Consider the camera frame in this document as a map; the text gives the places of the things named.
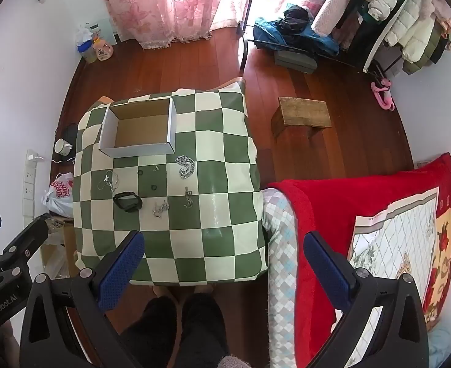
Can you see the pink floral curtain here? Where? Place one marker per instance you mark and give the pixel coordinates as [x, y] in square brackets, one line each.
[164, 4]

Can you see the person's left leg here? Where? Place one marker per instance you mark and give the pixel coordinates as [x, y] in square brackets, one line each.
[152, 333]

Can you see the white plastic bag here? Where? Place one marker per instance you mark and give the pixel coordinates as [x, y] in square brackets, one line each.
[83, 32]

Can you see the white cardboard box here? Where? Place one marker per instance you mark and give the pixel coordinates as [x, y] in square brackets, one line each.
[141, 130]

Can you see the pastel plaid sheet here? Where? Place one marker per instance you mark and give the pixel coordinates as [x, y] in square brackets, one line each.
[283, 276]

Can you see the person's leg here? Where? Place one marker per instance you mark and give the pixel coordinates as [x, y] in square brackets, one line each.
[152, 333]
[204, 326]

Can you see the brown cardboard box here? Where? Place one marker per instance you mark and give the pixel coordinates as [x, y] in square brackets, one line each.
[68, 245]

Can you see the green white checkered cloth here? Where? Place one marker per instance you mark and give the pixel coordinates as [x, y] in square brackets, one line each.
[218, 142]

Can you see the light blue cloth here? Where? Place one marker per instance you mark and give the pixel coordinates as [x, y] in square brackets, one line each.
[438, 345]

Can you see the white mug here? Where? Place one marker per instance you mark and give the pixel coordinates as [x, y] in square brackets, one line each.
[61, 146]

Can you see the black clothes rack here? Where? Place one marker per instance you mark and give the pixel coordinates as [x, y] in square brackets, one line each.
[248, 7]

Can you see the blue jacket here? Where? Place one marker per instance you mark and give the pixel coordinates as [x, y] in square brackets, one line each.
[317, 42]

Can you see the white fleece jacket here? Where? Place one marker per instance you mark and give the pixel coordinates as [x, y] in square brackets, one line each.
[336, 4]

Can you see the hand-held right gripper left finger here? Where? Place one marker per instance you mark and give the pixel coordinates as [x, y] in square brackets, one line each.
[120, 268]

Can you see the white power strip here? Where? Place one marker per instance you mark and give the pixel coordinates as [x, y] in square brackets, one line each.
[29, 184]

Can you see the floral printed blanket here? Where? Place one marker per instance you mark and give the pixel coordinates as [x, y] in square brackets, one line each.
[394, 237]

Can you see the pink clothes hangers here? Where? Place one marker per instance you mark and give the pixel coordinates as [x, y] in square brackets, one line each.
[380, 99]

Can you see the wooden stool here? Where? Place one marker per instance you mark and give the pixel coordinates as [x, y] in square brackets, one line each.
[302, 111]

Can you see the white puffer coat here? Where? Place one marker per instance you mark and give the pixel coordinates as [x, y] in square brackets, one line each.
[413, 23]

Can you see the olive green coat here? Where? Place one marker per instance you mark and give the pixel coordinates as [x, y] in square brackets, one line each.
[424, 59]

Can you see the person's right leg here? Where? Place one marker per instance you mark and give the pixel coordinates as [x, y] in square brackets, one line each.
[204, 326]

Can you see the grey shoe box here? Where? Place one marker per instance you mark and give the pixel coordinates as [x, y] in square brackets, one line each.
[294, 61]

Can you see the red fleece blanket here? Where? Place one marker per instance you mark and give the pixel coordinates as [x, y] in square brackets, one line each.
[325, 207]

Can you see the fuzzy grey cloth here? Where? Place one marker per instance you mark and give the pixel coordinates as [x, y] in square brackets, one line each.
[237, 362]

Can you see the pink detergent bottle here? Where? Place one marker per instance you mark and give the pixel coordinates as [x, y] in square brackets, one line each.
[105, 51]

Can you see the red printed plastic bag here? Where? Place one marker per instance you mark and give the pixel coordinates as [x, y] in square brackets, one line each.
[59, 191]

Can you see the black garment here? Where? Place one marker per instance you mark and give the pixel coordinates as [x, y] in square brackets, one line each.
[296, 15]

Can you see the silver dangle earrings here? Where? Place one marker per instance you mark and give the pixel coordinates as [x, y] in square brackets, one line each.
[160, 207]

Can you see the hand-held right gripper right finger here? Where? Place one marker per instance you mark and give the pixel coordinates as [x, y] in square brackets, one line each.
[325, 268]

